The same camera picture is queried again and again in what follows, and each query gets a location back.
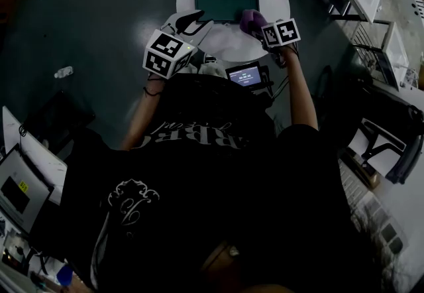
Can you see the blue bottle cap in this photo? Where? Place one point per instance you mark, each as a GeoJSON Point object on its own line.
{"type": "Point", "coordinates": [64, 274]}

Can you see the person's right forearm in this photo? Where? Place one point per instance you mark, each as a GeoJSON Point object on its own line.
{"type": "Point", "coordinates": [299, 93]}

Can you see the small display device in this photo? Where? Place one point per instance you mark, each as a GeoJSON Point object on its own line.
{"type": "Point", "coordinates": [245, 76]}

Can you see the clear plastic bottle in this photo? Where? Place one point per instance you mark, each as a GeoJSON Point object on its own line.
{"type": "Point", "coordinates": [63, 72]}

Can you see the person's left forearm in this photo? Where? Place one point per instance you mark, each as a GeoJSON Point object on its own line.
{"type": "Point", "coordinates": [142, 116]}

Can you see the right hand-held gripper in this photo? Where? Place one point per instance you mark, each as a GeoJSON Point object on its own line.
{"type": "Point", "coordinates": [281, 33]}

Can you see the purple cloth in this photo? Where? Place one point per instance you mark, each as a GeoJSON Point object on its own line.
{"type": "Point", "coordinates": [250, 18]}

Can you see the dark green box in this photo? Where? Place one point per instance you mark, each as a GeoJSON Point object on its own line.
{"type": "Point", "coordinates": [225, 3]}

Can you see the person's black printed shirt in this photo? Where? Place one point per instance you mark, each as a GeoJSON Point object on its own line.
{"type": "Point", "coordinates": [205, 192]}

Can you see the black office chair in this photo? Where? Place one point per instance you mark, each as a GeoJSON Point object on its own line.
{"type": "Point", "coordinates": [394, 139]}

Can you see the black wrist band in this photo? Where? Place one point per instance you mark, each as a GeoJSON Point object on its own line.
{"type": "Point", "coordinates": [151, 93]}

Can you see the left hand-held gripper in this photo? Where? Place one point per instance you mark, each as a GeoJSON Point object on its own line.
{"type": "Point", "coordinates": [167, 56]}

